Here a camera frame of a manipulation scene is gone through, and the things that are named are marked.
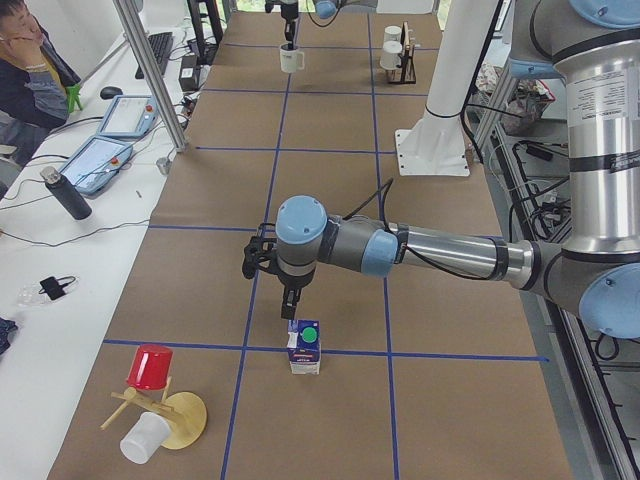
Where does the white mug with handle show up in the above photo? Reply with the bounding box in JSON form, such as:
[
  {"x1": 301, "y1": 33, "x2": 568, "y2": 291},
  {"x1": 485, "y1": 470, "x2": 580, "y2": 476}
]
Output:
[{"x1": 279, "y1": 43, "x2": 306, "y2": 74}]

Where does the blue white milk carton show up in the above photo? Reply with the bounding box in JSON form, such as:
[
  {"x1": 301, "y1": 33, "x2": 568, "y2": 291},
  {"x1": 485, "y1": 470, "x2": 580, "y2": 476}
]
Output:
[{"x1": 287, "y1": 320, "x2": 321, "y2": 375}]

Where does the white cup left on rack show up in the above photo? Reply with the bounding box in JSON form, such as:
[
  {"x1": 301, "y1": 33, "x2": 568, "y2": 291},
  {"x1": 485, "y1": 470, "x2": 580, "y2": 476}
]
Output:
[{"x1": 383, "y1": 25, "x2": 403, "y2": 43}]

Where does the white cup on rack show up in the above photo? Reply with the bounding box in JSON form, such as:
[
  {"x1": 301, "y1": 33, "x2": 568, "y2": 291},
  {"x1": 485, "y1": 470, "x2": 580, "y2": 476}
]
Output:
[
  {"x1": 379, "y1": 40, "x2": 403, "y2": 71},
  {"x1": 383, "y1": 25, "x2": 403, "y2": 43}
]

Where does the white cup right on rack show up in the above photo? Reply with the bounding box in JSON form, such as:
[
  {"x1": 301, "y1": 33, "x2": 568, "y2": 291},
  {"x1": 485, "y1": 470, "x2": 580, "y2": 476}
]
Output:
[{"x1": 379, "y1": 40, "x2": 403, "y2": 71}]

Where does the wooden cup tree stand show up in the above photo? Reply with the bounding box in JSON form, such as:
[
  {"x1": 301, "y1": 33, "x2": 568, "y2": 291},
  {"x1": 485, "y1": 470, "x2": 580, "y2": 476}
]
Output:
[{"x1": 100, "y1": 376, "x2": 208, "y2": 450}]

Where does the red plastic cup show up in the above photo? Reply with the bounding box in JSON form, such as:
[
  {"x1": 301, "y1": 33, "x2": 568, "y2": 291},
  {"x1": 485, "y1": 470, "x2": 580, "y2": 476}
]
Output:
[{"x1": 126, "y1": 344, "x2": 173, "y2": 390}]

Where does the small metal cup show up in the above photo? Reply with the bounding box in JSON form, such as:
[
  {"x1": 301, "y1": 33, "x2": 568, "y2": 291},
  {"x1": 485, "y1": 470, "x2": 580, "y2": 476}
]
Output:
[{"x1": 156, "y1": 157, "x2": 172, "y2": 176}]

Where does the white plastic cup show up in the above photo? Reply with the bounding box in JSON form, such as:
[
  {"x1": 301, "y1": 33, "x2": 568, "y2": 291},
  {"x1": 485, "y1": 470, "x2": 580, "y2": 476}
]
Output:
[{"x1": 119, "y1": 412, "x2": 171, "y2": 464}]

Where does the black box on table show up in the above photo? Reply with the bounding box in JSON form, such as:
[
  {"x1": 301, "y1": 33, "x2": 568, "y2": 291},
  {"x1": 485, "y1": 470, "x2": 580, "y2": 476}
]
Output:
[{"x1": 179, "y1": 53, "x2": 201, "y2": 92}]

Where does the black computer keyboard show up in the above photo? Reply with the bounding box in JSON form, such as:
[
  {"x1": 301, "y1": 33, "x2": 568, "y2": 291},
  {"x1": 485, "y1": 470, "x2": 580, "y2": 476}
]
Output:
[{"x1": 147, "y1": 32, "x2": 174, "y2": 75}]

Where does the far teach pendant tablet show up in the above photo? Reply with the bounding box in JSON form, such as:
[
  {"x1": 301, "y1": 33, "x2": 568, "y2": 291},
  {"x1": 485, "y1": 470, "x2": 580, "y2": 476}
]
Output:
[{"x1": 97, "y1": 95, "x2": 157, "y2": 140}]

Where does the teach pendant tablet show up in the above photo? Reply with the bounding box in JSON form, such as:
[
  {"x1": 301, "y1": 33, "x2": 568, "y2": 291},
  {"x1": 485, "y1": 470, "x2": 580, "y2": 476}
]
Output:
[
  {"x1": 97, "y1": 95, "x2": 157, "y2": 140},
  {"x1": 60, "y1": 135, "x2": 133, "y2": 196}
]

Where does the black computer mouse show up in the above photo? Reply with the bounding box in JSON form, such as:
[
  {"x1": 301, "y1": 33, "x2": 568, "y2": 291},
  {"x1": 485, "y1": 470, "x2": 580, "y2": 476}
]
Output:
[{"x1": 100, "y1": 86, "x2": 123, "y2": 100}]

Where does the green plastic figure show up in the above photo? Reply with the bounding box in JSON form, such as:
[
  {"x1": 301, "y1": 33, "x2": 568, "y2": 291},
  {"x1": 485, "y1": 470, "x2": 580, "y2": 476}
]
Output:
[{"x1": 65, "y1": 84, "x2": 83, "y2": 114}]

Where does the near teach pendant tablet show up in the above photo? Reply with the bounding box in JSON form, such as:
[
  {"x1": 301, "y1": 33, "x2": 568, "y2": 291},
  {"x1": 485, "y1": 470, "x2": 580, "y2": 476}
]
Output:
[{"x1": 60, "y1": 135, "x2": 133, "y2": 196}]

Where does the black water bottle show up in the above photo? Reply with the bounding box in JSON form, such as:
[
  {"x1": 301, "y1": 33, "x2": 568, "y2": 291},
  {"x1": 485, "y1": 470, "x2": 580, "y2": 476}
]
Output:
[{"x1": 40, "y1": 166, "x2": 92, "y2": 220}]

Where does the seated person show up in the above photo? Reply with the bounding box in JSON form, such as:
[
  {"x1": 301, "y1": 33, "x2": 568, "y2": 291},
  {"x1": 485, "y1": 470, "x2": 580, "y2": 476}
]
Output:
[{"x1": 1, "y1": 1, "x2": 80, "y2": 167}]

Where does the aluminium frame post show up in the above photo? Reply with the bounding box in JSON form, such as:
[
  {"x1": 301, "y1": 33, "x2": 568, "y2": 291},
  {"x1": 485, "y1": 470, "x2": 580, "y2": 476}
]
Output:
[{"x1": 113, "y1": 0, "x2": 187, "y2": 152}]

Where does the small black device with cable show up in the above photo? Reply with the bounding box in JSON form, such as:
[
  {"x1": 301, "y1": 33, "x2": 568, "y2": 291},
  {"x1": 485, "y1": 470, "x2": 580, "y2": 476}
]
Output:
[{"x1": 38, "y1": 275, "x2": 77, "y2": 301}]

